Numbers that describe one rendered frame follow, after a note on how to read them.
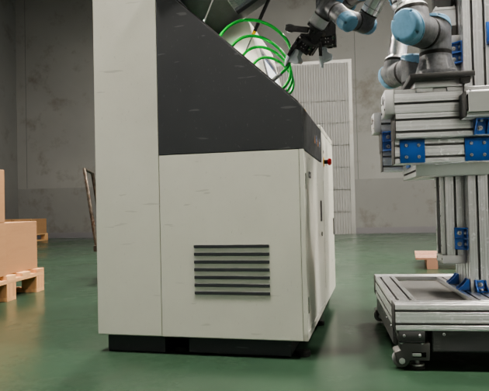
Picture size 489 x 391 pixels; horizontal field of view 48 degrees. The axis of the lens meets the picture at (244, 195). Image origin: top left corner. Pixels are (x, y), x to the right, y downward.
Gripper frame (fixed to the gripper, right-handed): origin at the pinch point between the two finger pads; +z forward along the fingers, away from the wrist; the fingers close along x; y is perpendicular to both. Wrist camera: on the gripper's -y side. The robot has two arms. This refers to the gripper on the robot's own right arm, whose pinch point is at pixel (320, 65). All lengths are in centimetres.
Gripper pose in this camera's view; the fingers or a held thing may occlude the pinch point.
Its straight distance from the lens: 260.3
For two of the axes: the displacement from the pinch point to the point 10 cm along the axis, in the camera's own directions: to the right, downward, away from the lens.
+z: 0.2, 10.0, -0.2
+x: 2.3, 0.2, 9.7
